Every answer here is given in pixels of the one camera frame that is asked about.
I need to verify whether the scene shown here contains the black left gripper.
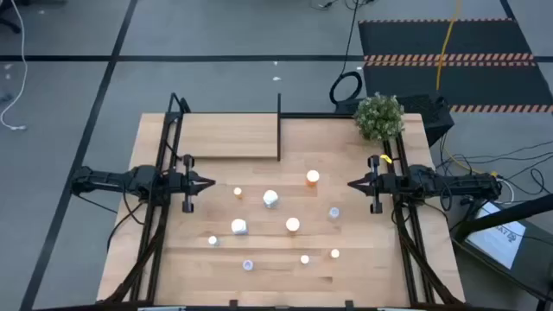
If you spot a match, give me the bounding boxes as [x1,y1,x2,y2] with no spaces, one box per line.
[166,154,217,213]

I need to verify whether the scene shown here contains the green potted plant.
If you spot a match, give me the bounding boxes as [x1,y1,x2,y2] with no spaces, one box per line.
[353,92,406,143]

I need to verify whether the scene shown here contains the yellow cable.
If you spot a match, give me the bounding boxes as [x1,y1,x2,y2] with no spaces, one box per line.
[435,0,463,92]

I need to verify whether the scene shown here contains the black floor mat hazard stripes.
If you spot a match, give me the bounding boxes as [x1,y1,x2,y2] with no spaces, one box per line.
[357,17,553,114]

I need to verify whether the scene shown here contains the white floor cable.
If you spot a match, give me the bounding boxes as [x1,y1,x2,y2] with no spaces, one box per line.
[0,0,29,131]

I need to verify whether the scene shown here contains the white medicine bottle blue label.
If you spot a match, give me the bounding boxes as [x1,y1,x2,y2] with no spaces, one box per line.
[262,188,280,210]
[230,218,249,237]

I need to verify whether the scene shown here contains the black coiled cable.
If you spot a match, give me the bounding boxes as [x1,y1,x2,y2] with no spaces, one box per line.
[328,0,364,106]

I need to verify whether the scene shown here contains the wooden shelf black metal frame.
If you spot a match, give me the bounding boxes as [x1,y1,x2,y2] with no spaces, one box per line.
[167,92,283,162]

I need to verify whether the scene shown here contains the black aluminium table frame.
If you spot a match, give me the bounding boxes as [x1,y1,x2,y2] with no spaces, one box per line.
[97,92,467,311]

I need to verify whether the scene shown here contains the black office chair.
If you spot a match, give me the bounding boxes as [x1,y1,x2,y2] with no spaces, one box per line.
[0,0,22,35]

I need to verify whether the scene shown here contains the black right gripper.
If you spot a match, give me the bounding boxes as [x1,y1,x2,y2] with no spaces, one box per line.
[346,154,410,215]

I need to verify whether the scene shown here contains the black support beam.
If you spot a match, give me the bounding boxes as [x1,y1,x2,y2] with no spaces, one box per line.
[453,193,553,243]

